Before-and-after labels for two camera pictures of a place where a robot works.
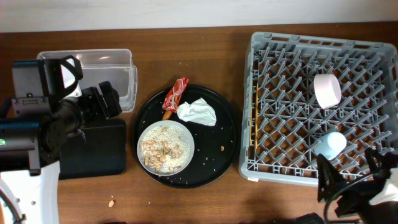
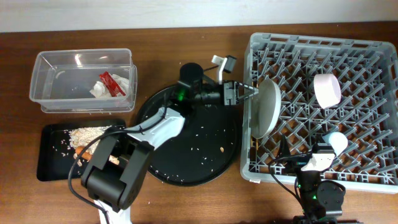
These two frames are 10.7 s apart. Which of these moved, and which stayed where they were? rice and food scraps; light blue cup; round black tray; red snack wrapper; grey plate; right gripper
Moved: red snack wrapper; right gripper; grey plate; rice and food scraps
Stayed: round black tray; light blue cup
